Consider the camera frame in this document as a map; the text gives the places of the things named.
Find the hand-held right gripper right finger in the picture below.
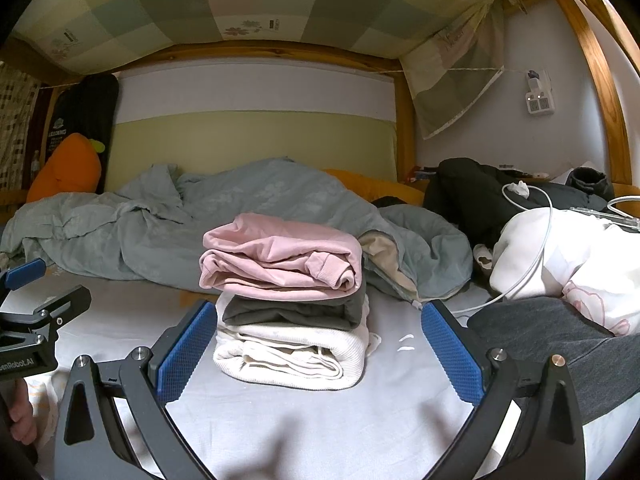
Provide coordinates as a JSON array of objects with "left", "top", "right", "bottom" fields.
[{"left": 421, "top": 299, "right": 586, "bottom": 480}]

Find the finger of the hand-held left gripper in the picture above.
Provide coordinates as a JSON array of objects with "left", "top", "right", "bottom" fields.
[
  {"left": 0, "top": 285, "right": 92, "bottom": 341},
  {"left": 0, "top": 257, "right": 47, "bottom": 306}
]

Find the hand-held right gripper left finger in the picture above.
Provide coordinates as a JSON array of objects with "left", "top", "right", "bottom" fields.
[{"left": 52, "top": 299, "right": 219, "bottom": 480}]

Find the pink sweatshirt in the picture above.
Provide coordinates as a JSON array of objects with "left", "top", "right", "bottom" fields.
[{"left": 198, "top": 212, "right": 368, "bottom": 303}]

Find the person's left hand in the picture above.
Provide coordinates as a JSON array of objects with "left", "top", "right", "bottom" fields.
[{"left": 7, "top": 379, "right": 38, "bottom": 446}]

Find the dark grey cloth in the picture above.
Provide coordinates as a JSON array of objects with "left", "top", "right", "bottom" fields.
[{"left": 467, "top": 297, "right": 640, "bottom": 423}]

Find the grey-green quilt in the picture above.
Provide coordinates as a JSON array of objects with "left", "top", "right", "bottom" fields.
[{"left": 0, "top": 157, "right": 473, "bottom": 306}]

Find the orange carrot plush toy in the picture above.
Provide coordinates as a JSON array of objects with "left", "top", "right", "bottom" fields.
[{"left": 26, "top": 132, "right": 108, "bottom": 203}]

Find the cream folded garment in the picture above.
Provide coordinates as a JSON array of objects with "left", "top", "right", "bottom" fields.
[{"left": 212, "top": 322, "right": 383, "bottom": 391}]

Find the dark grey folded garment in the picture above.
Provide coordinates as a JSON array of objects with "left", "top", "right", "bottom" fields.
[{"left": 221, "top": 290, "right": 371, "bottom": 332}]

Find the patterned curtain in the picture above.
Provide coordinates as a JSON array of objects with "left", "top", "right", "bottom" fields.
[{"left": 0, "top": 62, "right": 47, "bottom": 191}]

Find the white padded jacket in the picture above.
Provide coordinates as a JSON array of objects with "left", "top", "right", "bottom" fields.
[{"left": 490, "top": 205, "right": 640, "bottom": 336}]

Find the black jacket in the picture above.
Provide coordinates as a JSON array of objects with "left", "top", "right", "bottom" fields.
[{"left": 424, "top": 157, "right": 616, "bottom": 251}]

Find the black bag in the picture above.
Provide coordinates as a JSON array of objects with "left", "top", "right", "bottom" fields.
[{"left": 42, "top": 74, "right": 121, "bottom": 193}]

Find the clear plastic hanger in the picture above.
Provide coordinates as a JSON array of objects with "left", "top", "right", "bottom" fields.
[{"left": 570, "top": 197, "right": 640, "bottom": 233}]

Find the checked canopy cloth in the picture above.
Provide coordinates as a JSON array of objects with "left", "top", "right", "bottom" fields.
[{"left": 10, "top": 0, "right": 528, "bottom": 141}]

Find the white charging cable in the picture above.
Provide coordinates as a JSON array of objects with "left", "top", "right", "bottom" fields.
[{"left": 415, "top": 180, "right": 553, "bottom": 317}]

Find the wooden bed frame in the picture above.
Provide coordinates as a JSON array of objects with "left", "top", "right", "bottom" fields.
[{"left": 0, "top": 0, "right": 640, "bottom": 211}]

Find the white wall power socket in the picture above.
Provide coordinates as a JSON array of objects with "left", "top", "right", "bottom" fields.
[{"left": 522, "top": 70, "right": 556, "bottom": 116}]

